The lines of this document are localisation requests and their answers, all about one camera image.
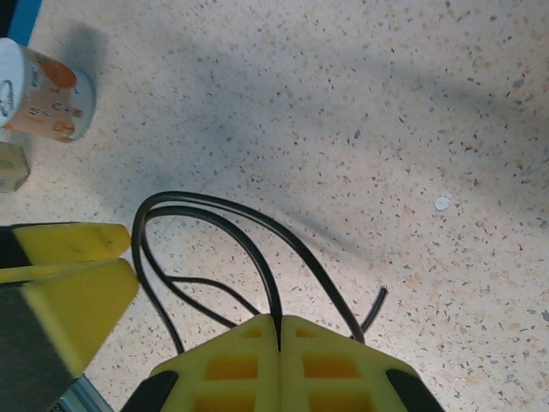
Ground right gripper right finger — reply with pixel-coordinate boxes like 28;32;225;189
278;314;445;412

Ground black cable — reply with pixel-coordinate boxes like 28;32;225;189
131;191;389;357

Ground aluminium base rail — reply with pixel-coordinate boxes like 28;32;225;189
53;372;117;412

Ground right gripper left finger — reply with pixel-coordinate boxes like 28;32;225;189
122;314;282;412

